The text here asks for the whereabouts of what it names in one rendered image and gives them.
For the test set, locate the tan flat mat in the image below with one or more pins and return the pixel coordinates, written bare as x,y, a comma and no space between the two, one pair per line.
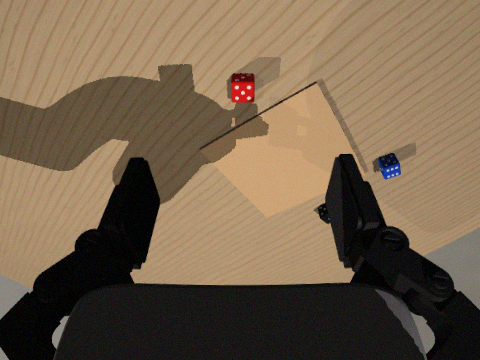
284,155

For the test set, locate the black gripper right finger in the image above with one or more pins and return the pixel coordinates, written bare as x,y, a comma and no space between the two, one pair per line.
380,256

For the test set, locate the black die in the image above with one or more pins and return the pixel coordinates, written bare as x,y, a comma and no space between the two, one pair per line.
323,213

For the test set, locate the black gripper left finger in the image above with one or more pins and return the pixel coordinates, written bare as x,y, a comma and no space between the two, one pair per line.
102,257

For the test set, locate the dark red die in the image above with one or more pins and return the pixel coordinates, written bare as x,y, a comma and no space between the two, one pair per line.
242,87

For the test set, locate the blue die with white pips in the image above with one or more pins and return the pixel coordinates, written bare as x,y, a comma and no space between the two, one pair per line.
389,166

